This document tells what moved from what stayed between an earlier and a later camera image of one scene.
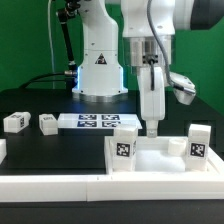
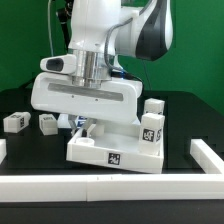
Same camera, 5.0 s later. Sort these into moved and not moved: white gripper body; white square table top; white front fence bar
Moved: white gripper body; white square table top
Not moved: white front fence bar
